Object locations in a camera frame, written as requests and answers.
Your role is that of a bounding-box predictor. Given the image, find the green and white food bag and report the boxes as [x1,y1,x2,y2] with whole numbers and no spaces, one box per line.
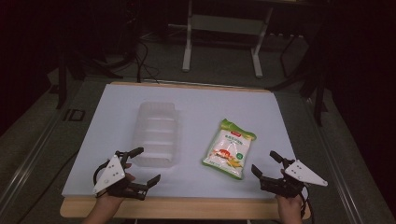
[201,118,258,181]

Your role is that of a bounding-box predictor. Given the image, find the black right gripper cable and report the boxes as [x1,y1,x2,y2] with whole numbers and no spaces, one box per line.
[298,185,314,224]

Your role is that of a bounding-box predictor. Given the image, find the black metal stand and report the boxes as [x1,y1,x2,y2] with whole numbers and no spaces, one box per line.
[55,46,124,110]
[269,27,331,127]

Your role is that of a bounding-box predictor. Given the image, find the wooden table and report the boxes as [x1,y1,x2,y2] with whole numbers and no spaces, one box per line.
[59,80,312,220]

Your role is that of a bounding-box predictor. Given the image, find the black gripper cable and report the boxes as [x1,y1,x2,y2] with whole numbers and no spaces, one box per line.
[92,159,111,199]
[298,185,314,224]

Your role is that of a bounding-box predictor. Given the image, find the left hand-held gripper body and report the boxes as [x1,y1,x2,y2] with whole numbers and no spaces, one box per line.
[92,150,148,201]

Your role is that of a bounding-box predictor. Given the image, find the clear plastic tray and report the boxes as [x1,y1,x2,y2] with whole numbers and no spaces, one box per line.
[130,101,181,169]

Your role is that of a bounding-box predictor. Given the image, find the black floor cables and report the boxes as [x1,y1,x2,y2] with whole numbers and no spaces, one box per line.
[134,38,161,84]

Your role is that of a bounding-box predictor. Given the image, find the person's left hand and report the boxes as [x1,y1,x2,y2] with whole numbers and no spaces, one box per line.
[95,162,137,209]

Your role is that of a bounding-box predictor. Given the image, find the white metal table frame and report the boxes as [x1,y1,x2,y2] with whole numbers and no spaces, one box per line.
[181,0,276,79]

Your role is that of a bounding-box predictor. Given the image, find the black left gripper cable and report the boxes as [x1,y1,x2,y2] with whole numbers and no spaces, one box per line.
[92,159,111,199]

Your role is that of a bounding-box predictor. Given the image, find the black floor bracket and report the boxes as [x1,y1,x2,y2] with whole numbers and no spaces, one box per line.
[63,108,86,122]

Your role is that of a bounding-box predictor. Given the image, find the white table mat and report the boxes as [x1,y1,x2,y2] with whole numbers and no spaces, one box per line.
[61,83,309,200]

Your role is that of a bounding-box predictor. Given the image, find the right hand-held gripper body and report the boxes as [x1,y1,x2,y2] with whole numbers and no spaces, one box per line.
[260,157,329,199]

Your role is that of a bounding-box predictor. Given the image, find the person's right hand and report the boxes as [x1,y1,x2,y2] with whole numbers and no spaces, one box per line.
[276,168,304,218]

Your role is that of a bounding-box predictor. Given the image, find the metal floor rail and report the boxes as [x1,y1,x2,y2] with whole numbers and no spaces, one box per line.
[0,92,78,216]
[300,92,367,224]

